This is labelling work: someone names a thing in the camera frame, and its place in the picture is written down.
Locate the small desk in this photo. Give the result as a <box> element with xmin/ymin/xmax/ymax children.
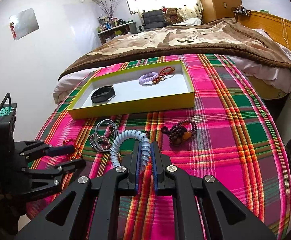
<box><xmin>97</xmin><ymin>21</ymin><xmax>137</xmax><ymax>44</ymax></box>

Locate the power strip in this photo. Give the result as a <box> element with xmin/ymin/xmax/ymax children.
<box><xmin>233</xmin><ymin>5</ymin><xmax>251</xmax><ymax>15</ymax></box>

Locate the brown teddy bear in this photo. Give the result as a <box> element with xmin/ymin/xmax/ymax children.
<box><xmin>161</xmin><ymin>6</ymin><xmax>184</xmax><ymax>26</ymax></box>

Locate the yellow cardboard box tray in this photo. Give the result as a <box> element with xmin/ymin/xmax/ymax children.
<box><xmin>67</xmin><ymin>60</ymin><xmax>195</xmax><ymax>120</ymax></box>

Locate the brown patterned blanket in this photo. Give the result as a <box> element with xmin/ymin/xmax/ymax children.
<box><xmin>58</xmin><ymin>17</ymin><xmax>291</xmax><ymax>82</ymax></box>

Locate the cluster of small bottles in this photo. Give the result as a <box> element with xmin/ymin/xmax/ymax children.
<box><xmin>97</xmin><ymin>15</ymin><xmax>131</xmax><ymax>32</ymax></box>

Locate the light blue spiral hair tie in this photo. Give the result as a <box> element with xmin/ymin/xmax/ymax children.
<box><xmin>110</xmin><ymin>129</ymin><xmax>151</xmax><ymax>173</ymax></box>

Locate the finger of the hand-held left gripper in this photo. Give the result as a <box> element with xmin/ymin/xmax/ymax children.
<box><xmin>23</xmin><ymin>158</ymin><xmax>87</xmax><ymax>181</ymax></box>
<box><xmin>18</xmin><ymin>140</ymin><xmax>75</xmax><ymax>161</ymax></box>

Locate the wooden headboard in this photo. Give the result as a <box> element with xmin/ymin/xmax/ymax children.
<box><xmin>238</xmin><ymin>9</ymin><xmax>291</xmax><ymax>58</ymax></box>

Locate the dark grey chair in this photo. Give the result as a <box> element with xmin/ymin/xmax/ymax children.
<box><xmin>138</xmin><ymin>9</ymin><xmax>167</xmax><ymax>32</ymax></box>

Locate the grey cord necklace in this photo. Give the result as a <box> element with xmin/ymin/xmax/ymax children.
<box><xmin>95</xmin><ymin>119</ymin><xmax>120</xmax><ymax>141</ymax></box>

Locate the orange-red beaded cord bracelet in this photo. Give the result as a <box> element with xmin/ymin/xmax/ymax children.
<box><xmin>151</xmin><ymin>66</ymin><xmax>176</xmax><ymax>84</ymax></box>

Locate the black wristband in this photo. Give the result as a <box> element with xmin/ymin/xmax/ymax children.
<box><xmin>91</xmin><ymin>85</ymin><xmax>116</xmax><ymax>104</ymax></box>

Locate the purple spiral hair tie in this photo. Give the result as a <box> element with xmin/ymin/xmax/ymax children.
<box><xmin>138</xmin><ymin>72</ymin><xmax>160</xmax><ymax>86</ymax></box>

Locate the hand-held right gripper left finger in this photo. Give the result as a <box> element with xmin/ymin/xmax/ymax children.
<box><xmin>15</xmin><ymin>141</ymin><xmax>142</xmax><ymax>240</ymax></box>

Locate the yellow cable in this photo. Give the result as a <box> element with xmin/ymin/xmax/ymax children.
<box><xmin>280</xmin><ymin>17</ymin><xmax>290</xmax><ymax>48</ymax></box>

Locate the white bed sheet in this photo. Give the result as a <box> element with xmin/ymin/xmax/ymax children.
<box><xmin>53</xmin><ymin>29</ymin><xmax>291</xmax><ymax>106</ymax></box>

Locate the silver chain bracelet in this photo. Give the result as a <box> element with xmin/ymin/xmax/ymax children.
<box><xmin>89</xmin><ymin>130</ymin><xmax>114</xmax><ymax>152</ymax></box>

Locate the vase of dry branches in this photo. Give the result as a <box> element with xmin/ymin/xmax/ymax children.
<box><xmin>98</xmin><ymin>0</ymin><xmax>124</xmax><ymax>22</ymax></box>

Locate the red cord bracelet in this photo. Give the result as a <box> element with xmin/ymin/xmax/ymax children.
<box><xmin>63</xmin><ymin>140</ymin><xmax>84</xmax><ymax>161</ymax></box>

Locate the shiny wall sheet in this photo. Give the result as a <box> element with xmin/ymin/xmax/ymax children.
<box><xmin>9</xmin><ymin>8</ymin><xmax>40</xmax><ymax>41</ymax></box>

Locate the dark bead bracelet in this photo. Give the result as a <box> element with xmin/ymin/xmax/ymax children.
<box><xmin>161</xmin><ymin>120</ymin><xmax>198</xmax><ymax>146</ymax></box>

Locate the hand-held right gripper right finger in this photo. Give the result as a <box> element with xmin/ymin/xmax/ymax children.
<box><xmin>149</xmin><ymin>141</ymin><xmax>277</xmax><ymax>240</ymax></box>

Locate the pink plaid cloth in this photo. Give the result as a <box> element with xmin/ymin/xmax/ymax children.
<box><xmin>26</xmin><ymin>54</ymin><xmax>291</xmax><ymax>240</ymax></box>

